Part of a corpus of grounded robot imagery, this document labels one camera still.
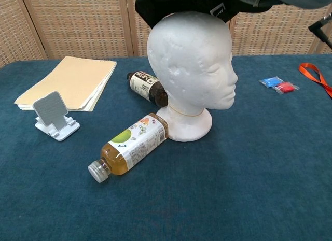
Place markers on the blue table cloth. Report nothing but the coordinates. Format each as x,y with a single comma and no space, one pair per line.
233,173

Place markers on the white foam mannequin head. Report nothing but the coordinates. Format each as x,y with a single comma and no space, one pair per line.
189,59

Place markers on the black baseball cap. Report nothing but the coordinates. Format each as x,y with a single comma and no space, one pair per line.
181,2

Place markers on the black stand rod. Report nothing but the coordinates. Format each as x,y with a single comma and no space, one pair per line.
321,28

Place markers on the cream paper stack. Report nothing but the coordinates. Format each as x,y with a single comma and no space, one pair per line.
75,77

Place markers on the blue wrapped candy packet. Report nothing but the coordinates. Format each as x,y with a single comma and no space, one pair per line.
269,81

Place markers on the white grey phone stand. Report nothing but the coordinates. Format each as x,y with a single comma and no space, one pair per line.
50,111

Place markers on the dark tea bottle black cap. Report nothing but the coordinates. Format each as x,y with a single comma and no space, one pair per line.
147,86

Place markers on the red wrapped candy packet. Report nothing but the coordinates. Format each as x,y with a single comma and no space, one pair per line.
285,87

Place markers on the green tea bottle clear cap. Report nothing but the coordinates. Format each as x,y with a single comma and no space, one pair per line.
137,142

